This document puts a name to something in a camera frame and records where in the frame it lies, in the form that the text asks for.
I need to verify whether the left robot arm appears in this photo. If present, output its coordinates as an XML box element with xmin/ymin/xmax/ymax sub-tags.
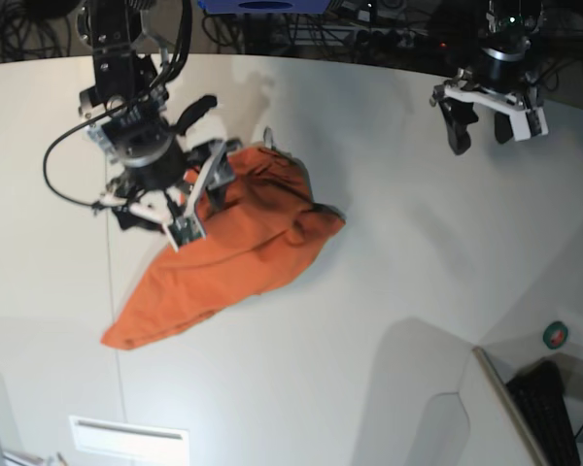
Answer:
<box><xmin>430</xmin><ymin>1</ymin><xmax>548</xmax><ymax>155</ymax></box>

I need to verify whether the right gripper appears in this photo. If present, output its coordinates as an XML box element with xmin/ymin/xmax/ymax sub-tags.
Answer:
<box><xmin>87</xmin><ymin>94</ymin><xmax>243</xmax><ymax>250</ymax></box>

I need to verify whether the grey metal hook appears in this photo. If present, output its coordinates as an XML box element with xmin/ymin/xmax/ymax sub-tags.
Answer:
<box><xmin>262</xmin><ymin>126</ymin><xmax>276</xmax><ymax>150</ymax></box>

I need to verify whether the orange t-shirt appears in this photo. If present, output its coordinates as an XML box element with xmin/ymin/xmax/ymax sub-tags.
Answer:
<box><xmin>101</xmin><ymin>145</ymin><xmax>345</xmax><ymax>350</ymax></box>

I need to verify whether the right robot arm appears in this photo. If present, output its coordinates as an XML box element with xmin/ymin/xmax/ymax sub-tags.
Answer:
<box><xmin>78</xmin><ymin>1</ymin><xmax>242</xmax><ymax>250</ymax></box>

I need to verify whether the white partition board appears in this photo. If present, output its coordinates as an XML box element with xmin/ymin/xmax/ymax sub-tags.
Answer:
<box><xmin>473</xmin><ymin>347</ymin><xmax>549</xmax><ymax>466</ymax></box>

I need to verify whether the blue box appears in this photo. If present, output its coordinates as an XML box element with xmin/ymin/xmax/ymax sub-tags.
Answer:
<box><xmin>197</xmin><ymin>0</ymin><xmax>341</xmax><ymax>15</ymax></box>

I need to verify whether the black keyboard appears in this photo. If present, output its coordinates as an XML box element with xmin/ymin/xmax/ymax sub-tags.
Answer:
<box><xmin>506</xmin><ymin>360</ymin><xmax>581</xmax><ymax>465</ymax></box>

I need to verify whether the green tape roll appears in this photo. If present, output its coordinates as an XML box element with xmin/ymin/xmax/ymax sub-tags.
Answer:
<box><xmin>542</xmin><ymin>320</ymin><xmax>569</xmax><ymax>350</ymax></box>

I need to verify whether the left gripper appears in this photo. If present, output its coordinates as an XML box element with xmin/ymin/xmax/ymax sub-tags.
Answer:
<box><xmin>430</xmin><ymin>46</ymin><xmax>548</xmax><ymax>155</ymax></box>

